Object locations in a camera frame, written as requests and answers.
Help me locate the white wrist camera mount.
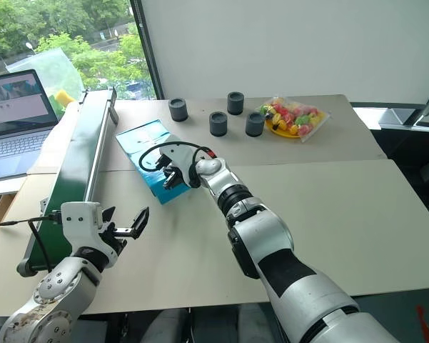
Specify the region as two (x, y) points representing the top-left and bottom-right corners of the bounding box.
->
(156, 141), (201, 189)
(60, 201), (121, 269)

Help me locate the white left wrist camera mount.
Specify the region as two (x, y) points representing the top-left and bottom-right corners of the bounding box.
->
(60, 201), (121, 269)

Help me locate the grey open laptop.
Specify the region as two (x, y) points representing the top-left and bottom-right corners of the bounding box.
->
(0, 69), (61, 185)

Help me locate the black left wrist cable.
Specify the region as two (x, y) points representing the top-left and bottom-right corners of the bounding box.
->
(0, 213), (64, 272)

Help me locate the yellow plate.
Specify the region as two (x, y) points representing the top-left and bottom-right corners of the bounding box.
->
(264, 119), (308, 140)

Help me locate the blue and white box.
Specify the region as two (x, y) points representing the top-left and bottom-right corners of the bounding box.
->
(114, 119), (193, 205)

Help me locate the green conveyor belt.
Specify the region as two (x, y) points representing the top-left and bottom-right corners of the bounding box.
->
(16, 86), (121, 278)

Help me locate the clear bag of colourful toys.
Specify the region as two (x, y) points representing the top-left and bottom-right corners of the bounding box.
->
(253, 94), (332, 144)

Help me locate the dark grey cylinder cup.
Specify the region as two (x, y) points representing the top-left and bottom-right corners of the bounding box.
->
(226, 91), (245, 116)
(245, 111), (266, 138)
(208, 111), (228, 137)
(168, 98), (189, 122)

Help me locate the grey rounded shape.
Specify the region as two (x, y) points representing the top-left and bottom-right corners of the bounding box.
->
(142, 309), (193, 343)

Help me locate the black window frame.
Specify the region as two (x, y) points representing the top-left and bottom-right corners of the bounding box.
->
(130, 0), (165, 101)

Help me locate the translucent plastic bag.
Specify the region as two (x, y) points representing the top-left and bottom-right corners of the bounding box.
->
(5, 48), (85, 104)

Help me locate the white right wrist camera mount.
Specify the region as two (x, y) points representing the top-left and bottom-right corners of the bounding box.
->
(156, 141), (201, 189)

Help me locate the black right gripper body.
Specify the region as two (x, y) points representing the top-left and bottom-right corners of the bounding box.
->
(153, 153), (182, 179)

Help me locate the yellow sponge block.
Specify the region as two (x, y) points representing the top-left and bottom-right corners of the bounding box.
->
(55, 89), (75, 108)

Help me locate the silver metal rail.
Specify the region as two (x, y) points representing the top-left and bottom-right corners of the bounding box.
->
(401, 76), (429, 128)

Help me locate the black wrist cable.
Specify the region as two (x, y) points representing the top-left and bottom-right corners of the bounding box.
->
(0, 213), (64, 272)
(138, 141), (215, 189)

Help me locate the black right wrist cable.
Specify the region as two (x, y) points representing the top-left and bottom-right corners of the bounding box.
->
(138, 141), (215, 189)

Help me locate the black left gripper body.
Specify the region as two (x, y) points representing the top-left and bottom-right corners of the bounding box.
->
(99, 220), (135, 255)

